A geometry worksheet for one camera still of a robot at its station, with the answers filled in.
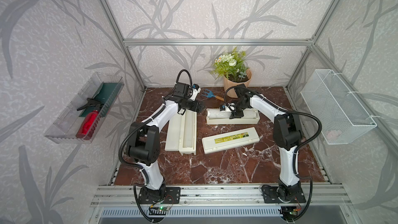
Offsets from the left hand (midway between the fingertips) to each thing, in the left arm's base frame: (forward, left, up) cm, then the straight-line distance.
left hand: (199, 104), depth 92 cm
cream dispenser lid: (-17, -19, -12) cm, 28 cm away
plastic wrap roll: (-5, -12, -4) cm, 13 cm away
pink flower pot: (+17, -19, +2) cm, 26 cm away
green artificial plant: (+19, -21, +14) cm, 31 cm away
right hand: (+2, -21, -8) cm, 22 cm away
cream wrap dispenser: (-1, -29, -18) cm, 34 cm away
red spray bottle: (-26, +41, +20) cm, 53 cm away
